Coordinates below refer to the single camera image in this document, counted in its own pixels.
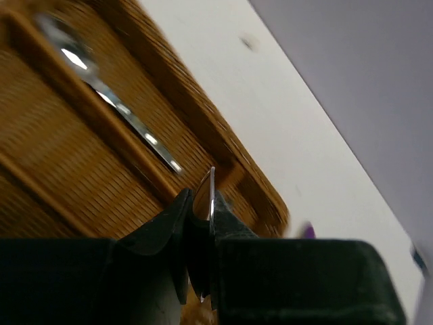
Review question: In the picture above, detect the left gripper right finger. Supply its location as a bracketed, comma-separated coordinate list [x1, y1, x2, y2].
[209, 190, 407, 324]

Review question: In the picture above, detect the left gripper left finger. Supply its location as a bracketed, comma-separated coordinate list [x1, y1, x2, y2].
[1, 189, 192, 324]

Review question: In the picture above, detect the purple bowl spoon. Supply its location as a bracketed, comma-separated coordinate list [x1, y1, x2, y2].
[294, 221, 316, 239]

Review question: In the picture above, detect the silver spoon patterned handle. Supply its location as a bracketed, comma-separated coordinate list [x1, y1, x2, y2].
[193, 167, 216, 303]

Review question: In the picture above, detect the silver spoon pink handle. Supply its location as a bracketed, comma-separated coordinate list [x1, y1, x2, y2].
[34, 13, 183, 175]

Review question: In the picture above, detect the woven wicker cutlery basket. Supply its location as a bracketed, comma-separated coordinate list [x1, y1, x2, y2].
[1, 1, 289, 240]

